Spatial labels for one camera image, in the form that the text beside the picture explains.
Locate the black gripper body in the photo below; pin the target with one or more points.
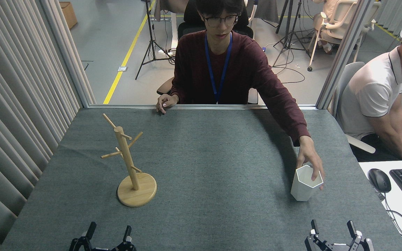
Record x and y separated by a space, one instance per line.
103 249
339 248

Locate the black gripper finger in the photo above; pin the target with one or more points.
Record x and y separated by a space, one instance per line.
314 228
352 228
91 230
127 233

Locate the white hexagonal cup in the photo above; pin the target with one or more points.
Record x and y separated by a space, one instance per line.
304 190

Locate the wooden cup rack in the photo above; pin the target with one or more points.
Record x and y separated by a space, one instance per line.
136 195

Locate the person's left hand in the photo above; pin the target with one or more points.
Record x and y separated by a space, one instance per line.
309 153

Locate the person's right hand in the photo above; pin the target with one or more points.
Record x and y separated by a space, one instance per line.
168 101

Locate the black computer mouse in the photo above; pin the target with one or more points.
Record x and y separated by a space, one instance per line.
379 179

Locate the grey felt table cloth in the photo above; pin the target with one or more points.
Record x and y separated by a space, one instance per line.
222 157

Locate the person in white shirt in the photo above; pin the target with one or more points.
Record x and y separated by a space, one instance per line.
372 94

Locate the white moulded chair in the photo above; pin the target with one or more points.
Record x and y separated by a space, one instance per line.
347 76

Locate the beige pleated curtain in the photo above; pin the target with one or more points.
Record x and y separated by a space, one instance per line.
12 87

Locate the silver floor socket plate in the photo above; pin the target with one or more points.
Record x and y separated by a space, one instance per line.
122 68

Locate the black tripod stand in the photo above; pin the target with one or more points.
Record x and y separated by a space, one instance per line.
149 21
293 24

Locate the white wheeled office chair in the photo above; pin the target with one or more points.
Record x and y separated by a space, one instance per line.
340 21

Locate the brown cardboard box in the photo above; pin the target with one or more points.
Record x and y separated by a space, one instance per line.
69 14

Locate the black framed glasses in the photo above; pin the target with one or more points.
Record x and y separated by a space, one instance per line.
229 20

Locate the black office chair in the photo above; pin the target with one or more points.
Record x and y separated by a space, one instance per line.
190 17

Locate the silver frame rail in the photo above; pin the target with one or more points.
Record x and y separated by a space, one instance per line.
204 106

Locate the silver frame post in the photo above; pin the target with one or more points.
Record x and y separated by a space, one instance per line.
345 52

